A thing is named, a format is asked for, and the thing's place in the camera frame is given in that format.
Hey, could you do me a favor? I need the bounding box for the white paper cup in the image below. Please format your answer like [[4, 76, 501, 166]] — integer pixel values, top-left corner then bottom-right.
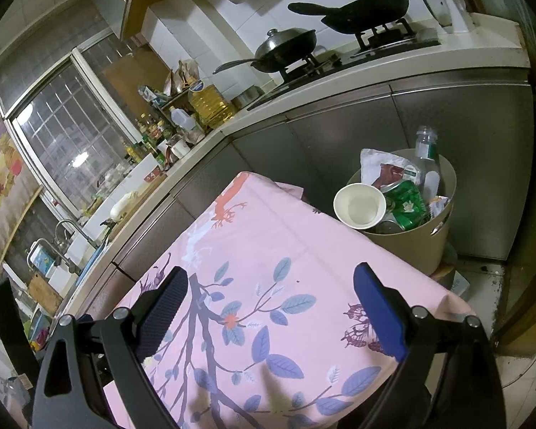
[[333, 183, 386, 231]]

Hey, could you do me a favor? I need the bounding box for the red plastic wrapper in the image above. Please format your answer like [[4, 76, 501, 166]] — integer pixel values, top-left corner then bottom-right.
[[373, 164, 405, 189]]

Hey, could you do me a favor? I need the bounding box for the white tissue paper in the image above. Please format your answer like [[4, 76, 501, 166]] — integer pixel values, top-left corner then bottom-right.
[[360, 148, 420, 186]]

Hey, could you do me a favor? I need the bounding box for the clear plastic water bottle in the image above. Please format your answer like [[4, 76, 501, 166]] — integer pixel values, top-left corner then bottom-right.
[[415, 126, 441, 203]]

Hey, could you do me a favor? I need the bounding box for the beige round trash bin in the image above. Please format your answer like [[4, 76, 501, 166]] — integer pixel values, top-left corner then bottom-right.
[[362, 155, 457, 276]]

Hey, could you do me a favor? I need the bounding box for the kitchen window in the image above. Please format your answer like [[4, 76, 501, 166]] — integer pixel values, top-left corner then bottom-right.
[[0, 30, 166, 217]]

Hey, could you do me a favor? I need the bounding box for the pink printed tablecloth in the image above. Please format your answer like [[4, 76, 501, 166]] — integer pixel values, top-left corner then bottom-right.
[[121, 172, 471, 428]]

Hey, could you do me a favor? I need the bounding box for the steel sink faucet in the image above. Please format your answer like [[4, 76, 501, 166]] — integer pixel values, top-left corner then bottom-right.
[[54, 219, 99, 249]]

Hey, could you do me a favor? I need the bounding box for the wooden cutting board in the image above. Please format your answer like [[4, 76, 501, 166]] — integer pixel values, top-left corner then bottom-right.
[[104, 174, 166, 243]]

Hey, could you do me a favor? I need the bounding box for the white plastic jug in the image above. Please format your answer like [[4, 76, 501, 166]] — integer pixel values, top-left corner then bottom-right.
[[170, 108, 196, 132]]

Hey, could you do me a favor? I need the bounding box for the yellow cooking oil jug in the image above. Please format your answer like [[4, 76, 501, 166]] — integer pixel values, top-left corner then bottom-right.
[[188, 79, 235, 129]]

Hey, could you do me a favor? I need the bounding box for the black gas stove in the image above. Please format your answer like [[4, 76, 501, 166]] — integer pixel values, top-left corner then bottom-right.
[[246, 19, 441, 112]]

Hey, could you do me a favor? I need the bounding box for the lidded steel wok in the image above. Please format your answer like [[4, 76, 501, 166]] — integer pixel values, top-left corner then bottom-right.
[[214, 28, 317, 74]]

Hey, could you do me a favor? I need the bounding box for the black frying pan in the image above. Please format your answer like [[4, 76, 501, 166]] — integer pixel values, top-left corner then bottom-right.
[[287, 0, 410, 35]]

